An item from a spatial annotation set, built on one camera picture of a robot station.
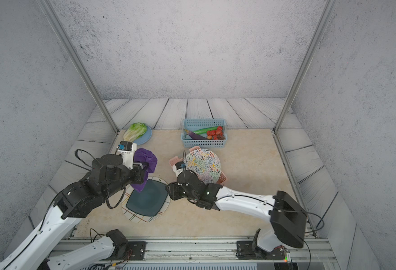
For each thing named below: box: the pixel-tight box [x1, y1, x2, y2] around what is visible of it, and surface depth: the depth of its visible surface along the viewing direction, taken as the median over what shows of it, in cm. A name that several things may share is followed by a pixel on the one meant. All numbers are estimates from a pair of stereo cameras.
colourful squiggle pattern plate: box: [185, 148, 222, 184], surface depth 97 cm
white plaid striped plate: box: [121, 185, 171, 224], surface depth 84 cm
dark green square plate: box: [126, 179, 169, 217], surface depth 84 cm
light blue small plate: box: [132, 125, 153, 146], surface depth 118 cm
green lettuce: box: [123, 122, 147, 143], surface depth 116 cm
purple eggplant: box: [184, 129, 208, 140], surface depth 117 cm
